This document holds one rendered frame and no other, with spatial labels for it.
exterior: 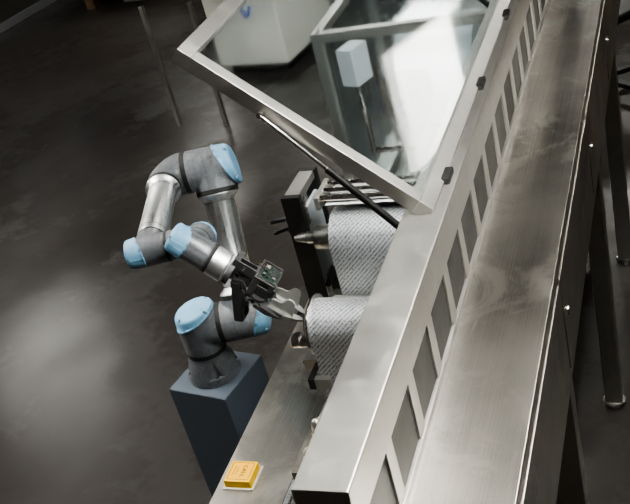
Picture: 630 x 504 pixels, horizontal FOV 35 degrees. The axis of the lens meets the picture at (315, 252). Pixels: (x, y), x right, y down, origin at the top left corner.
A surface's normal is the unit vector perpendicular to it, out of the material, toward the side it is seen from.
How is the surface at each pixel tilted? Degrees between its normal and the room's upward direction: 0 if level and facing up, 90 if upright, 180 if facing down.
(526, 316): 0
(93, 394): 0
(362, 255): 92
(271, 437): 0
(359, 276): 92
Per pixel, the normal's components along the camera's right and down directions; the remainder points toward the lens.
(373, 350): -0.23, -0.83
